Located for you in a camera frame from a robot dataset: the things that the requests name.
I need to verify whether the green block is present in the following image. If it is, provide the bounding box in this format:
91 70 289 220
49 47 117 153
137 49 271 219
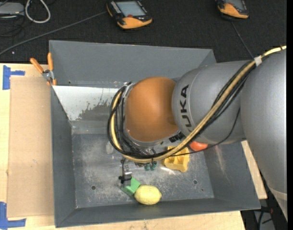
120 177 141 196

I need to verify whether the grey metal bin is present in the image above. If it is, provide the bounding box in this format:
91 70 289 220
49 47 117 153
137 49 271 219
48 40 262 228

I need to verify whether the orange toy fruit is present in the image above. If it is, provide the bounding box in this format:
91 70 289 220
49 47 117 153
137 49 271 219
188 141 209 152

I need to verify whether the yellow toy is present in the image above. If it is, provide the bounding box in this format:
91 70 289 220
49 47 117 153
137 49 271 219
161 146 190 173

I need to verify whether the yellow lemon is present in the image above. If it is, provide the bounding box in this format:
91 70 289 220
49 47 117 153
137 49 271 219
134 184 163 206

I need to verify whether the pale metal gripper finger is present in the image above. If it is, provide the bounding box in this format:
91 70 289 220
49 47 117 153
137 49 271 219
123 171 134 188

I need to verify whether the brown cardboard board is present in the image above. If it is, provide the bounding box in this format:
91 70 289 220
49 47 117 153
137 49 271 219
6 76 54 218

